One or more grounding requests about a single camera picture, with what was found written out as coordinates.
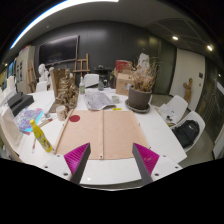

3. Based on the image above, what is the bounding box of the yellow drink bottle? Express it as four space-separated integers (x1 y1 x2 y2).
30 119 52 152

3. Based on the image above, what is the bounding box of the newspaper stack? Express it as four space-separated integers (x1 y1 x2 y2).
84 91 115 110

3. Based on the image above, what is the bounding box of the white chair with papers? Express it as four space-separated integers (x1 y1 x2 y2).
158 95 188 126

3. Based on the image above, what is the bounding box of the white plaster bust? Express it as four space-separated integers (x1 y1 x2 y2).
38 64 49 82

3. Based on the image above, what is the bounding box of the grey pot with dried plant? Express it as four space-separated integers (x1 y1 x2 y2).
128 62 159 111

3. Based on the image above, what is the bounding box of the red round coaster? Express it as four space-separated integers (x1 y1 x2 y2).
69 115 80 122

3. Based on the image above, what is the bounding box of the red box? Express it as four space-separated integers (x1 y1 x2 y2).
115 60 132 72

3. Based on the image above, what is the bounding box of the white ceramic mug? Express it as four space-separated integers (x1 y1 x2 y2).
56 105 68 121

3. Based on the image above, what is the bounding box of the brown paper scroll mat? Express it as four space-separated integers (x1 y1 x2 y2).
56 110 149 160

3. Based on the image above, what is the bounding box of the white chair with backpack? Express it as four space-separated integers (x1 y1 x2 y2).
171 111 205 152

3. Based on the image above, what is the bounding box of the wooden easel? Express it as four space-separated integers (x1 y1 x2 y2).
73 54 90 76

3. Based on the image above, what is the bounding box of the white chair behind table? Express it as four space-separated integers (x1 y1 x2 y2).
84 74 99 87

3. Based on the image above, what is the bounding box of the black wall screen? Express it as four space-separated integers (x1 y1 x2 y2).
39 35 79 65

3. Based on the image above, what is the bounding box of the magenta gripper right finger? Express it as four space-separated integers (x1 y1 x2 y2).
132 143 159 185

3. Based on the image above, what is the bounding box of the black backpack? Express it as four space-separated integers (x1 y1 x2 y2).
173 120 200 148

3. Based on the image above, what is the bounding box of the black box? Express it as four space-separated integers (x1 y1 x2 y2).
8 92 34 116

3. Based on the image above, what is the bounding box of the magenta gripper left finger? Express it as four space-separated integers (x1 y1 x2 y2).
64 143 91 184

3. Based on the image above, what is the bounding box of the golden carved sculpture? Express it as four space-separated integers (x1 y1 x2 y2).
56 69 79 108

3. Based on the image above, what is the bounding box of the small white cup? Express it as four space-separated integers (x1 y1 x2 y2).
112 96 120 104

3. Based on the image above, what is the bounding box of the cardboard box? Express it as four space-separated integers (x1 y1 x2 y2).
116 73 133 95

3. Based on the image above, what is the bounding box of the clear spray bottle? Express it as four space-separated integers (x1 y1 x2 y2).
79 77 85 94

